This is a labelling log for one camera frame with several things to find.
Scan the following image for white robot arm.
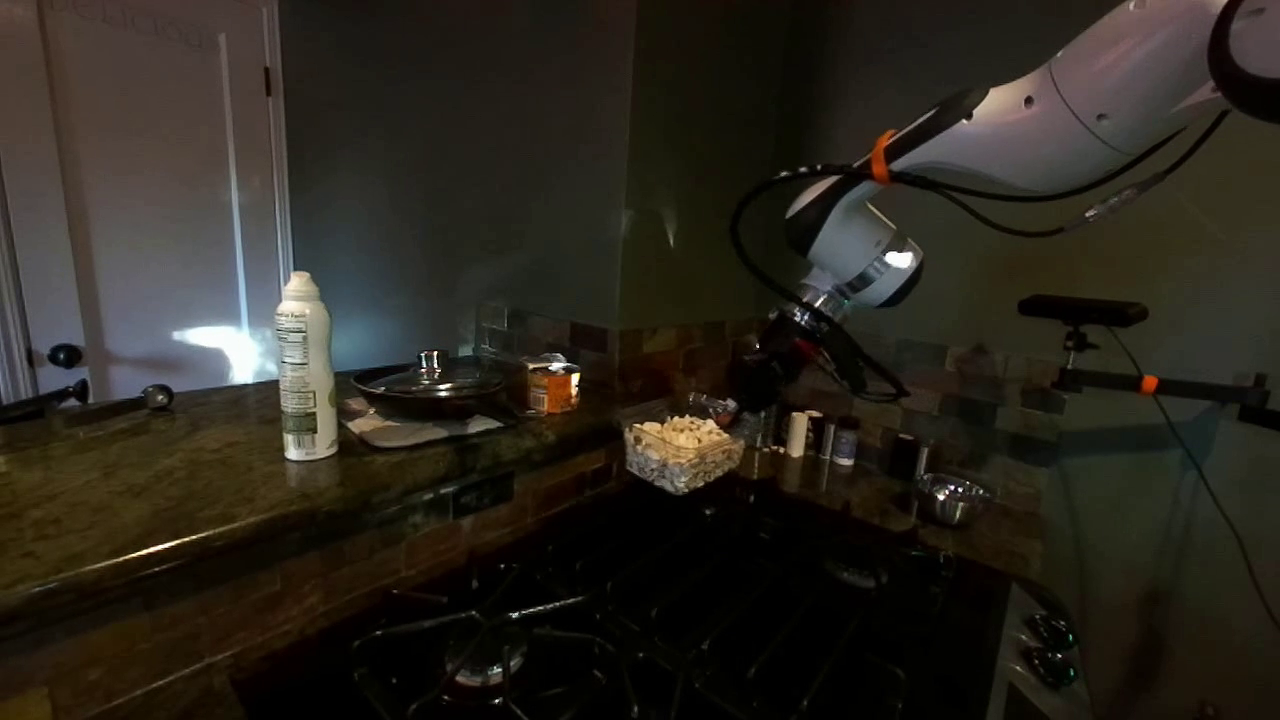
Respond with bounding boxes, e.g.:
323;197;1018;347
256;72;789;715
730;0;1280;413

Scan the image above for stove control knob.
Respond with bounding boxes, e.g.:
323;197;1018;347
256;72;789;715
1022;609;1079;690

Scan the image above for dark shaker jar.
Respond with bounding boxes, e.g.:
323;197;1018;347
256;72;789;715
887;435;928;479

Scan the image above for clear lunch box white contents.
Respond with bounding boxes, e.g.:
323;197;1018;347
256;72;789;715
623;417;745;494

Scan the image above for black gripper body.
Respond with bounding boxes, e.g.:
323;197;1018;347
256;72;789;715
730;305;869;413

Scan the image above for black camera on mount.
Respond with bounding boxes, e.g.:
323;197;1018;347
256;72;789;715
1018;294;1149;329

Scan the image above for white plastic bottle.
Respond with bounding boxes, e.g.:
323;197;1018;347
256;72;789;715
277;272;341;460

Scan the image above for orange labelled container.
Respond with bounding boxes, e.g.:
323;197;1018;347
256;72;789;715
527;353;580;417

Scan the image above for small white shaker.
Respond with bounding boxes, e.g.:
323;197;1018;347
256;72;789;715
784;407;812;460

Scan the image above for black gas stove top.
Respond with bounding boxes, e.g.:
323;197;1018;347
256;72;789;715
237;479;1007;720

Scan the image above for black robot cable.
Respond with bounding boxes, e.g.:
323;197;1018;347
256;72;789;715
726;104;1235;404

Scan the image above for silver pan lid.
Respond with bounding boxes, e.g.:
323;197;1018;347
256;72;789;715
355;347;495;413

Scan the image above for white door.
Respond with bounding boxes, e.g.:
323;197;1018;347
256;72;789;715
0;0;291;398

